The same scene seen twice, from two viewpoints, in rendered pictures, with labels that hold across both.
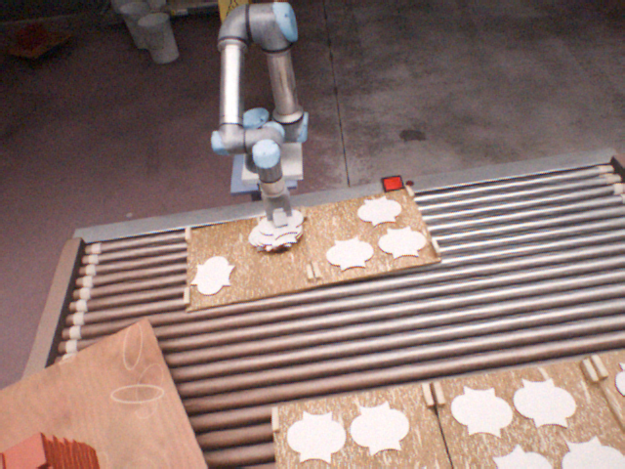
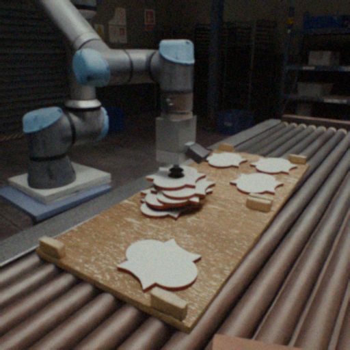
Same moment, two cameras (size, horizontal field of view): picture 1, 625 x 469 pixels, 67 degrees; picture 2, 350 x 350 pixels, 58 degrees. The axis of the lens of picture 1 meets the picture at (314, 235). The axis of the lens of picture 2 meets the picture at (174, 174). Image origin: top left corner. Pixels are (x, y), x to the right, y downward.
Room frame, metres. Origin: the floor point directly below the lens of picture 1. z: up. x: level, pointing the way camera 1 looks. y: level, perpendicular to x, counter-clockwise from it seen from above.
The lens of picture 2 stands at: (0.66, 0.71, 1.30)
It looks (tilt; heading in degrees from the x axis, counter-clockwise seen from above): 21 degrees down; 307
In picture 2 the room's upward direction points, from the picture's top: straight up
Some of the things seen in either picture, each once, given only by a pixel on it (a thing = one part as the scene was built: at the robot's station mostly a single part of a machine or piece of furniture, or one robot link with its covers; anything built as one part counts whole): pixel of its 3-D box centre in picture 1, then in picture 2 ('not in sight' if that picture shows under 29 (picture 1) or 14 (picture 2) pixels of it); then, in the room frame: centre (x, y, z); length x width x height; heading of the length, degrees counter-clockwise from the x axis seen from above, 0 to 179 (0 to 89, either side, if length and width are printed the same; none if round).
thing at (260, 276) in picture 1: (247, 257); (167, 231); (1.04, 0.23, 0.93); 0.41 x 0.35 x 0.02; 94
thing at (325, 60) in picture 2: not in sight; (323, 58); (1.93, -4.85, 1.20); 0.36 x 0.28 x 0.22; 164
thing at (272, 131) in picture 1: (266, 141); (141, 66); (1.21, 0.11, 1.26); 0.11 x 0.11 x 0.08; 81
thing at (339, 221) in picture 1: (366, 234); (238, 174); (1.07, -0.18, 0.93); 0.41 x 0.35 x 0.02; 94
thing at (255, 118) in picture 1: (257, 128); (46, 130); (1.57, 0.16, 1.06); 0.13 x 0.12 x 0.14; 81
